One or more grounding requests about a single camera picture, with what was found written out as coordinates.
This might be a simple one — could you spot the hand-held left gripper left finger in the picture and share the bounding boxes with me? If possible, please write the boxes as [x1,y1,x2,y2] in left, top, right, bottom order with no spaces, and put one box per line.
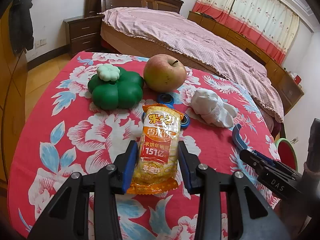
[27,140,138,240]

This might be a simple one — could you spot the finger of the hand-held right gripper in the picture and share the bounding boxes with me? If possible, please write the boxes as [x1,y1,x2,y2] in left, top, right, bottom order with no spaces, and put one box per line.
[232,124,265,167]
[252,149,298,178]

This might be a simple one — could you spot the cream and red curtains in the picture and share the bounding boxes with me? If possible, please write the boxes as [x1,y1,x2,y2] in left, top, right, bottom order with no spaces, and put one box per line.
[194,0,300,64]

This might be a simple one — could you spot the white crumpled cloth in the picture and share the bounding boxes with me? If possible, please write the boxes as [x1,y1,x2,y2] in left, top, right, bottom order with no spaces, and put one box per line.
[190,88,237,128]

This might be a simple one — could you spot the dark wooden nightstand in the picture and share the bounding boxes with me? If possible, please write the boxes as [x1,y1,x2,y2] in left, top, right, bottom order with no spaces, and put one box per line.
[63,14,105,57]

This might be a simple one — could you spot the light wooden wardrobe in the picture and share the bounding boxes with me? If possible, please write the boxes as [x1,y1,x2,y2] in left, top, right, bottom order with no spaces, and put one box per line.
[0,2,28,185]

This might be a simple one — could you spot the blue fidget spinner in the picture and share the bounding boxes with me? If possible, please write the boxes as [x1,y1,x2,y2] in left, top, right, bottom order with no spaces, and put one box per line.
[143,93,191,129]

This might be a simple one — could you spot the green clover-shaped toy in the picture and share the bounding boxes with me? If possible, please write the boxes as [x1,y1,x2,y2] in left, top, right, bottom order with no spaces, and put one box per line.
[87,64,145,110]

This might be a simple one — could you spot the dark hanging jacket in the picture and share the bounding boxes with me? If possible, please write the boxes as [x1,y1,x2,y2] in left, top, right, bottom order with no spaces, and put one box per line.
[9,0,34,53]

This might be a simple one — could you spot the red chair with green rim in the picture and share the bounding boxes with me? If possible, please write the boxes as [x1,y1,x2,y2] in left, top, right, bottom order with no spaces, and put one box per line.
[274,138,298,171]

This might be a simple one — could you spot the orange rice cracker packet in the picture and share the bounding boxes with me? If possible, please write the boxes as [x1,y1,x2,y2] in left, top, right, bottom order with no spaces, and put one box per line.
[126,104,184,195]

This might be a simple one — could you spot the person's dark clothing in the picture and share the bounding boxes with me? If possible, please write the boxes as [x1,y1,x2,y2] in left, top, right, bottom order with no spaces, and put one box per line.
[304,119,320,218]

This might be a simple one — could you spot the long wooden window cabinet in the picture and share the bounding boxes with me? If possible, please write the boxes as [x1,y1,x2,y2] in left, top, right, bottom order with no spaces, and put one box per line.
[187,11,305,115]

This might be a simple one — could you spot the red floral tablecloth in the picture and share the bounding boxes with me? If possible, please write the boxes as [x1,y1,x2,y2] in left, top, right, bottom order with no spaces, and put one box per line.
[19,51,282,240]

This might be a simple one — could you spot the bed with pink cover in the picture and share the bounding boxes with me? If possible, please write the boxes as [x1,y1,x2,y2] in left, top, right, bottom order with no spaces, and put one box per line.
[99,7,284,123]

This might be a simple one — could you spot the red-green apple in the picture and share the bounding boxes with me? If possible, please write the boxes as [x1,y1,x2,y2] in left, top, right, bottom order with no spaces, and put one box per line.
[143,54,187,92]

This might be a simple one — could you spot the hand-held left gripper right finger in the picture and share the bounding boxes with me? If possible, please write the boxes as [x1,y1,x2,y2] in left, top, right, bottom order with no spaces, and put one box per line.
[178,141,292,240]

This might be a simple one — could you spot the red items on cabinet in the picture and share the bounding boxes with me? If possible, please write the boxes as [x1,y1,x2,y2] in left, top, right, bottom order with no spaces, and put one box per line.
[290,71,303,88]

